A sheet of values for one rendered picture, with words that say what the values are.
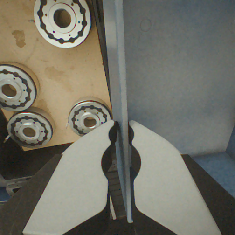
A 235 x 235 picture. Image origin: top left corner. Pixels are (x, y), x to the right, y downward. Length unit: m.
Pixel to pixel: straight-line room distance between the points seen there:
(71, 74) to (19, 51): 0.11
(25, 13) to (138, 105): 0.31
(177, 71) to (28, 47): 0.32
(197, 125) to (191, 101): 0.03
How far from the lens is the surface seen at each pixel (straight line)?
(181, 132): 0.21
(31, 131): 0.49
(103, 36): 0.29
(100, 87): 0.42
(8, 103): 0.44
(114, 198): 0.68
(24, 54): 0.42
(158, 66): 0.17
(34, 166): 0.48
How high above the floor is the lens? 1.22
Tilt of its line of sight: 60 degrees down
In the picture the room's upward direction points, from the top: 167 degrees clockwise
